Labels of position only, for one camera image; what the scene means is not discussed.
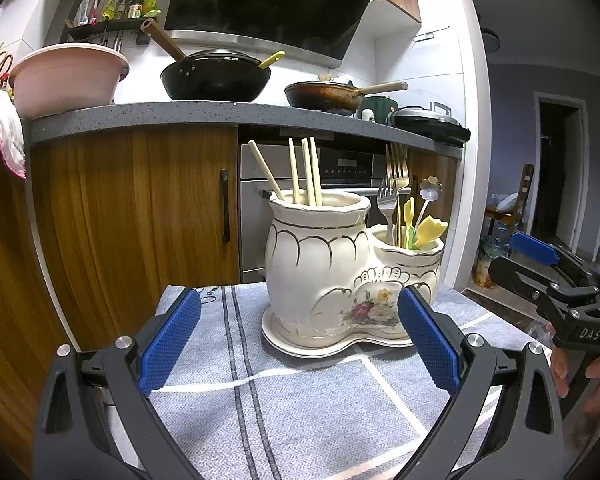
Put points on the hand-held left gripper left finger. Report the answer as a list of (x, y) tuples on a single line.
[(172, 340)]

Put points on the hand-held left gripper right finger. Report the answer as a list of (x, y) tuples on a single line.
[(430, 342)]

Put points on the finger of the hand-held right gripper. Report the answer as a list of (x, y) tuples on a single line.
[(517, 277), (530, 247)]

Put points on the yellow plastic spoon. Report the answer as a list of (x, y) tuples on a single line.
[(430, 230)]

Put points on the flower-shaped metal spoon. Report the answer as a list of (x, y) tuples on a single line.
[(431, 189)]

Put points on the yellow plastic fork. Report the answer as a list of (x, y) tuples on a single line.
[(409, 212)]

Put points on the cream floral ceramic utensil holder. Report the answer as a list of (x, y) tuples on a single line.
[(310, 270)]

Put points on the silver fork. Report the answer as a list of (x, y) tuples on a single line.
[(387, 200)]

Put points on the person's right hand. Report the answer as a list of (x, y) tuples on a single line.
[(560, 365)]

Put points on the clear water jug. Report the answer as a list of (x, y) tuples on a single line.
[(492, 257)]

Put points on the white bag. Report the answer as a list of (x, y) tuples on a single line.
[(509, 203)]

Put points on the clear plastic bag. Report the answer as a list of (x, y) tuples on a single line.
[(537, 332)]

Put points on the wooden chair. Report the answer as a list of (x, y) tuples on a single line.
[(526, 185)]

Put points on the narrow wooden cabinet door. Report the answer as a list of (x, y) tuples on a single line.
[(445, 185)]

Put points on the cream ceramic saucer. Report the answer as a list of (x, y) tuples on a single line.
[(300, 348)]

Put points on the built-in steel oven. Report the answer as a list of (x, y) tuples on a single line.
[(252, 240)]

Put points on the wide wooden cabinet door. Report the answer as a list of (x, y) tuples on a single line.
[(130, 210)]

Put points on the blue-grey checked tablecloth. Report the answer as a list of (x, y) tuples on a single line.
[(300, 410)]

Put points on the black electric baking pan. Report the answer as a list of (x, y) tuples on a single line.
[(427, 125)]

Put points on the wooden corner cabinet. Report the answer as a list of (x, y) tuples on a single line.
[(10, 285)]

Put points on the green kettle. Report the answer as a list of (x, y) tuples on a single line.
[(382, 106)]

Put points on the small white bottle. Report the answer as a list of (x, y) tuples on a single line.
[(369, 115)]

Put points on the dark ceiling lamp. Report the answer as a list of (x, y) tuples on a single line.
[(491, 40)]

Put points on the grey speckled countertop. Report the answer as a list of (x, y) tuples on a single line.
[(180, 115)]

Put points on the brown frying pan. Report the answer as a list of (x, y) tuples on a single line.
[(320, 97)]

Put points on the white cloth with pink edge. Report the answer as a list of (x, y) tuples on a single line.
[(5, 135)]

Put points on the pink plastic basin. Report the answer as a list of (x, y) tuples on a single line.
[(65, 82)]

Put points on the black wok lid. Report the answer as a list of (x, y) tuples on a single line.
[(225, 56)]

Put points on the yellow spatula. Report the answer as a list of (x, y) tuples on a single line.
[(272, 59)]

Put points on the short spice jar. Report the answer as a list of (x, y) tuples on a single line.
[(136, 8)]

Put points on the yellow-green packet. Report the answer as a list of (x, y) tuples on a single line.
[(150, 2)]

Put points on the tall spice jar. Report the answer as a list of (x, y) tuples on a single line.
[(124, 5)]

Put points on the clear seasoning packet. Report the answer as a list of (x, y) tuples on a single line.
[(82, 12)]

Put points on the black range hood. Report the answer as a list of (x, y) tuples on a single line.
[(265, 0)]

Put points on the white door frame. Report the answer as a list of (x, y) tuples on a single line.
[(582, 170)]

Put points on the metal wall bracket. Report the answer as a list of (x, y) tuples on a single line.
[(424, 35)]

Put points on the black wall spice rack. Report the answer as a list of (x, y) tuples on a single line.
[(105, 26)]

